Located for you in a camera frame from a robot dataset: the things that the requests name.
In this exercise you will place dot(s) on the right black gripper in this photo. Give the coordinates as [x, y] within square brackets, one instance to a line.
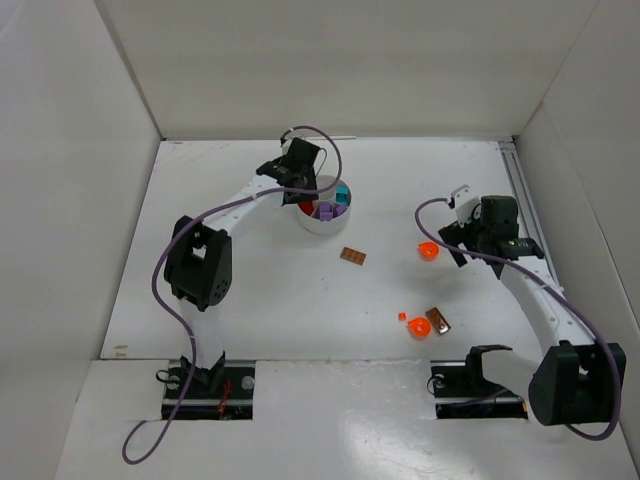
[461, 240]

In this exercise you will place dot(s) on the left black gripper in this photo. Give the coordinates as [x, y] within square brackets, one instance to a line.
[298, 185]

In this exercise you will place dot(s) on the red lego brick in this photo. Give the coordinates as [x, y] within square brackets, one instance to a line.
[307, 208]

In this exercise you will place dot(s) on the teal lego brick pair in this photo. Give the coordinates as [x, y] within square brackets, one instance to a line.
[342, 195]

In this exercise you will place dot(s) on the white round divided container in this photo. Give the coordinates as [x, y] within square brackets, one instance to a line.
[313, 225]

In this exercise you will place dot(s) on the orange round lego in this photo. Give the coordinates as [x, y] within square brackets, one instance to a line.
[428, 251]

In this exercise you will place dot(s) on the tan lego plate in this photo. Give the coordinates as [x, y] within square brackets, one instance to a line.
[353, 256]

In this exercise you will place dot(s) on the brown lego plate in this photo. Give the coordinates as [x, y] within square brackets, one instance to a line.
[438, 321]

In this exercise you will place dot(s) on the orange round lego dish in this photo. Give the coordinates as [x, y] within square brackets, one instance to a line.
[419, 328]

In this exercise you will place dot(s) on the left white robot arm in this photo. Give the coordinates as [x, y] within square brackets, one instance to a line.
[199, 266]

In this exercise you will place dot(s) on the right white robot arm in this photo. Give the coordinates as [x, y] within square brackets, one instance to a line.
[579, 379]

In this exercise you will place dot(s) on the aluminium rail right side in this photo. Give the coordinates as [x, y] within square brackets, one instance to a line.
[520, 189]

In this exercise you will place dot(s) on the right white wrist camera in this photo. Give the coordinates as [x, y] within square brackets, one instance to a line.
[466, 205]

